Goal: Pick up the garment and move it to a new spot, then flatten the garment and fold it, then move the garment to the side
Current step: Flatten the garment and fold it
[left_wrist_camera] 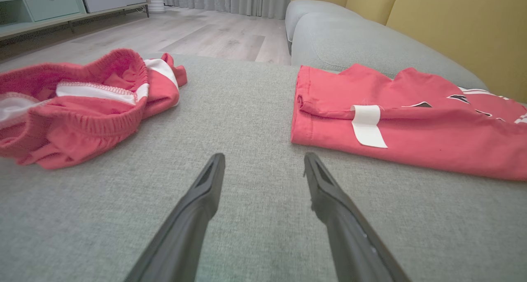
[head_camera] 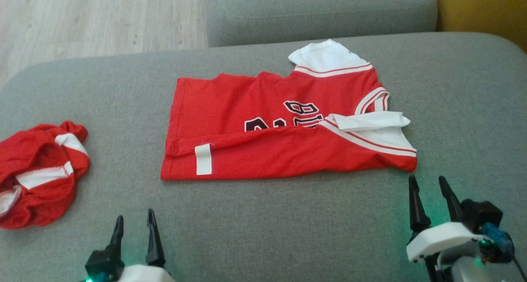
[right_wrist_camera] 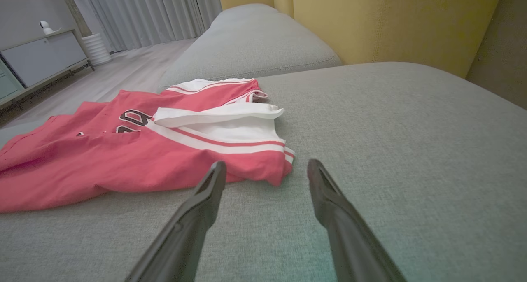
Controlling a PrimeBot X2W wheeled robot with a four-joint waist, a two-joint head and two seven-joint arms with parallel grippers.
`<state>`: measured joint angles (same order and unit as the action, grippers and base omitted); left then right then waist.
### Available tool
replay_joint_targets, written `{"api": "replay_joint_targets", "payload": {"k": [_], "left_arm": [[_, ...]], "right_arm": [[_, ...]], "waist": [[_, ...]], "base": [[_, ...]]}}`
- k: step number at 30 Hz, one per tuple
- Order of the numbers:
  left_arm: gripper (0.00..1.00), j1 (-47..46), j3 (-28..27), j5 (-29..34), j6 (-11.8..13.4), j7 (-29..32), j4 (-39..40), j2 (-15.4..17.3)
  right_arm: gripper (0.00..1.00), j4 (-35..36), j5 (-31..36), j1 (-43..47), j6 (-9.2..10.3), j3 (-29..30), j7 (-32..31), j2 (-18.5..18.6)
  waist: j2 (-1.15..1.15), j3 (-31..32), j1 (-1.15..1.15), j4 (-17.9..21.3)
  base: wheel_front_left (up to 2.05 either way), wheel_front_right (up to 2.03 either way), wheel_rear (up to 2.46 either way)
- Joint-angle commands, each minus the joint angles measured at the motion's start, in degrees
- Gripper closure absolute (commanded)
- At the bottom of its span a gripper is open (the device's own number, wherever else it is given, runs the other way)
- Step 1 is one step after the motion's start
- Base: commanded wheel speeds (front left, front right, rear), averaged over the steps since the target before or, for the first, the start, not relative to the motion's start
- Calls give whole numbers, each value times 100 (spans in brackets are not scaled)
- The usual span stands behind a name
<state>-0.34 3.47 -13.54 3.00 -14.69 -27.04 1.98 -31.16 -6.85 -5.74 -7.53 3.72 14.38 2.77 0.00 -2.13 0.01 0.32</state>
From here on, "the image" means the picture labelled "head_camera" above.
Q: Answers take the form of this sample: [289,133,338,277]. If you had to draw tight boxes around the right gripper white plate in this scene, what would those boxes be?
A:
[407,175,487,282]

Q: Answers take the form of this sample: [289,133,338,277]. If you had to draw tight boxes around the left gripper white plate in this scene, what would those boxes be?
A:
[85,209,175,282]

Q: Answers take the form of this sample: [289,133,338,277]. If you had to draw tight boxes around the red shorts with white stripes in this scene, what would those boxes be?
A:
[0,121,91,229]

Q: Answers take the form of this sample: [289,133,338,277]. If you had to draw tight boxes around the red and white jersey shirt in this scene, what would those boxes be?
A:
[160,39,417,181]

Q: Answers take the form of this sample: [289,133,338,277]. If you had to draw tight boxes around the large grey sofa seat cushion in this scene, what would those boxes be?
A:
[0,32,527,282]

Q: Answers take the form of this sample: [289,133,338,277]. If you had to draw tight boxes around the small grey sofa seat cushion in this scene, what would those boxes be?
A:
[206,0,438,48]

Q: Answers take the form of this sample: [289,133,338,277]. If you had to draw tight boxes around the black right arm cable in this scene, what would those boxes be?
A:
[511,255,527,282]

